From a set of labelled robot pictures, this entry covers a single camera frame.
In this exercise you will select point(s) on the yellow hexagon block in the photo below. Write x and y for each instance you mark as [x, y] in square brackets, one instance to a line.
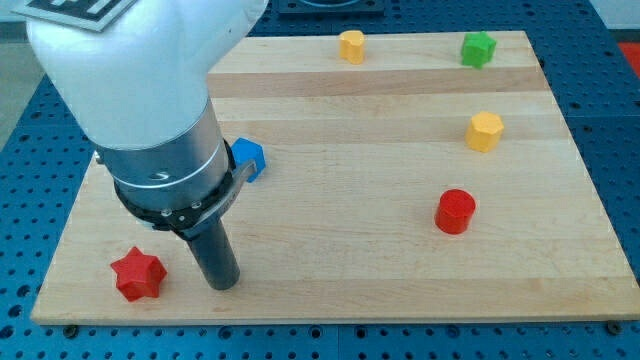
[484, 131]

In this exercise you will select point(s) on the blue cube block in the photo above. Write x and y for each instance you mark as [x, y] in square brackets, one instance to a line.
[244, 150]

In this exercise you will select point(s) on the black flange clamp bracket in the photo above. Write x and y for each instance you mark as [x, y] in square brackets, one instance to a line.
[200, 212]

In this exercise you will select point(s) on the green star block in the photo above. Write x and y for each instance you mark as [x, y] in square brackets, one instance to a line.
[477, 49]

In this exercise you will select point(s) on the yellow heart block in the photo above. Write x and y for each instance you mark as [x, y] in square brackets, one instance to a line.
[352, 46]

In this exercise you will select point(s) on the red cylinder block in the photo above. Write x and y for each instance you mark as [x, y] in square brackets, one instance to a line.
[455, 210]

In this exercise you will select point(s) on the black white fiducial tag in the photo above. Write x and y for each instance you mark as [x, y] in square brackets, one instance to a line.
[91, 15]

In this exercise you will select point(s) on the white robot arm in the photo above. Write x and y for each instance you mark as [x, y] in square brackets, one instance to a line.
[133, 74]

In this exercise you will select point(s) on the red star block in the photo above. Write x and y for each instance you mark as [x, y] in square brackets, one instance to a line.
[138, 275]

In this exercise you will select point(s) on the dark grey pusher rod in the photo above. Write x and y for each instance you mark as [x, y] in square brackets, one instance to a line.
[214, 255]

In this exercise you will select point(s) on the wooden board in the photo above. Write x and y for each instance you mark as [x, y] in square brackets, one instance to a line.
[339, 227]

